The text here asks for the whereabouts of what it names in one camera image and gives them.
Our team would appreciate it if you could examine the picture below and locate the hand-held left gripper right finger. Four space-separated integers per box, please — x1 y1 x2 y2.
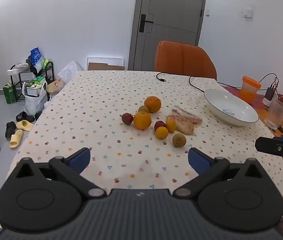
173 147 270 200

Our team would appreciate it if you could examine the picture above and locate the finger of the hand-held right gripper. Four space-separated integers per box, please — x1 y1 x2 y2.
255 136 283 166

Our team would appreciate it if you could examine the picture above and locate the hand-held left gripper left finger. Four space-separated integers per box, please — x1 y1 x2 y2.
12 147 107 200

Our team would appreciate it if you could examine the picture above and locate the small orange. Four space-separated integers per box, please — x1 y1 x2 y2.
166 119 176 133
155 126 169 140

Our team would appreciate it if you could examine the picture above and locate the white ceramic bowl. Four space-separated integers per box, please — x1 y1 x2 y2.
204 89 259 127

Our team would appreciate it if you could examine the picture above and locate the large orange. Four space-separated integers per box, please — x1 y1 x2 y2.
144 96 162 113
133 111 152 130

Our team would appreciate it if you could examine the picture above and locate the clear glass cup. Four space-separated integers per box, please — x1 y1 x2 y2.
265 97 283 129

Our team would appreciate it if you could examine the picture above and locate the red table mat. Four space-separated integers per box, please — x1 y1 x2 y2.
221 85 283 137

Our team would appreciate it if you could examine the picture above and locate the black charger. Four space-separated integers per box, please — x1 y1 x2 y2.
265 87 275 101

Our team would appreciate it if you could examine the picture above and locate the dotted tablecloth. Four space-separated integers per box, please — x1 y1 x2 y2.
8 70 283 220

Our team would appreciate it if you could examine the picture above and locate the orange lidded container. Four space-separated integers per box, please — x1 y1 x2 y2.
240 76 261 103

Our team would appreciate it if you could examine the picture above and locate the yellow slipper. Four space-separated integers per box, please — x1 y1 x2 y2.
16 120 34 132
10 129 24 147

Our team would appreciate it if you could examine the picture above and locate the white plastic bag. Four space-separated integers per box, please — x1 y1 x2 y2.
23 81 47 115

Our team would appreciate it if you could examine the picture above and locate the clear plastic bag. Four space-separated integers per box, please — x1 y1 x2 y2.
58 61 84 84

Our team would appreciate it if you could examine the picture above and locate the black shoe rack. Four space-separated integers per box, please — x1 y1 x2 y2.
9 61 54 103

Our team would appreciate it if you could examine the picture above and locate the white framed cardboard panel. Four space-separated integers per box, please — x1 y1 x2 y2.
87 57 125 71

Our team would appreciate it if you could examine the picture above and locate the orange chair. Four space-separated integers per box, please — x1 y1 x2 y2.
154 40 217 80

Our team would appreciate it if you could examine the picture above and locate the blue plastic bag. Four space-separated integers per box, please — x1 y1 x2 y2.
30 47 44 68

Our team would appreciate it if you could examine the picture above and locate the grey door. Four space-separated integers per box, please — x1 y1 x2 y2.
129 0 208 72

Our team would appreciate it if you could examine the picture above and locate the charger cable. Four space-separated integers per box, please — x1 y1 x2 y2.
256 73 280 93

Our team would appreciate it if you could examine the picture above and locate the black usb cable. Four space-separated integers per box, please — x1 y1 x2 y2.
156 72 242 93

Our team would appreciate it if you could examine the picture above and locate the black door handle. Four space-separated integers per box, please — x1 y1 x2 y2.
140 14 154 32

